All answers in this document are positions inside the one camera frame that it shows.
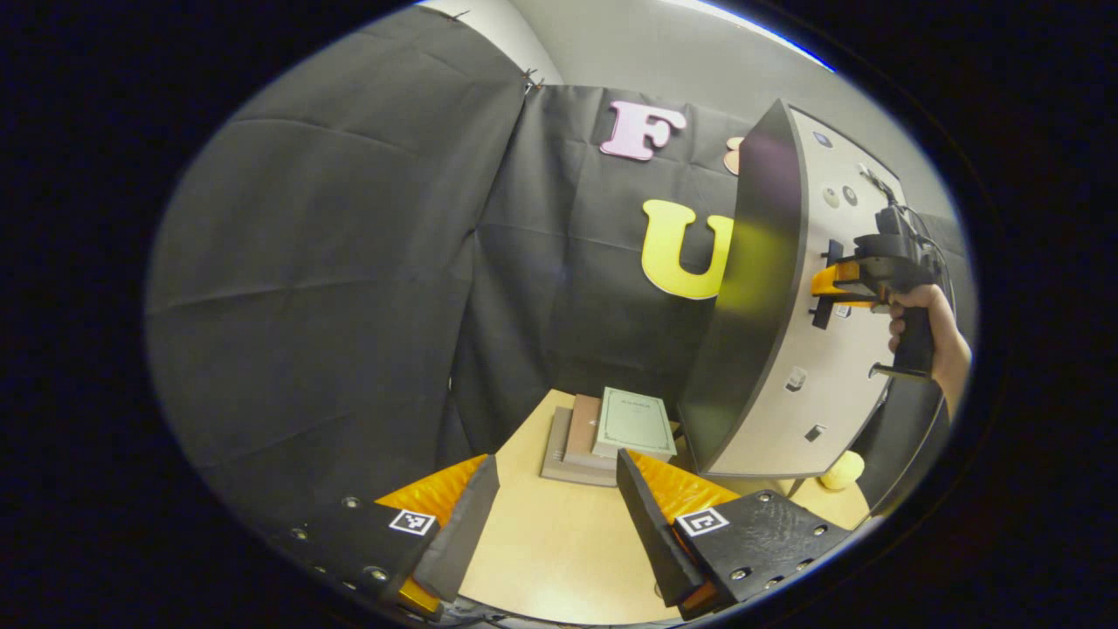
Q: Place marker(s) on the beige cabinet door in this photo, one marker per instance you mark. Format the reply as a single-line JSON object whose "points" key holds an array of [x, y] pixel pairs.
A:
{"points": [[786, 411]]}

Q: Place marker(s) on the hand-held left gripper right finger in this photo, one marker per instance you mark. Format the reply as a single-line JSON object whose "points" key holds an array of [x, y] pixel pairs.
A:
{"points": [[651, 533]]}

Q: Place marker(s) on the grey cabinet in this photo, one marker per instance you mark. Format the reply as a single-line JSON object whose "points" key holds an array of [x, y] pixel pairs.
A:
{"points": [[742, 306]]}

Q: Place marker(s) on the black backdrop cloth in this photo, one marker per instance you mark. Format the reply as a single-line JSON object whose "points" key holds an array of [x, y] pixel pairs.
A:
{"points": [[332, 288]]}

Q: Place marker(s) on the metal backdrop clip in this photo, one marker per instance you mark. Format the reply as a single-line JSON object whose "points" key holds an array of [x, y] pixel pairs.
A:
{"points": [[531, 80]]}

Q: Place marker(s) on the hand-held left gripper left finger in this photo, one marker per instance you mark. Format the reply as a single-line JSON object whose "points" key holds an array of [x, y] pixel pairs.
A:
{"points": [[463, 528]]}

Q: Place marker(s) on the yellow plush toy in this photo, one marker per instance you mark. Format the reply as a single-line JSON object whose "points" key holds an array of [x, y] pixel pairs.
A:
{"points": [[841, 472]]}

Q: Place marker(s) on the brown hardcover book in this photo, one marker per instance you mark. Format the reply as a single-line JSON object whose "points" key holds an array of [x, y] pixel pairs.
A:
{"points": [[583, 428]]}

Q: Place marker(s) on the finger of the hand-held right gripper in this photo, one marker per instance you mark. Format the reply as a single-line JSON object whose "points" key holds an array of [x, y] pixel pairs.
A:
{"points": [[838, 281]]}

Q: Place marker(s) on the grey-brown hardcover book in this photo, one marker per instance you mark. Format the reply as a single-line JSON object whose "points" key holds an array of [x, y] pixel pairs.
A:
{"points": [[559, 463]]}

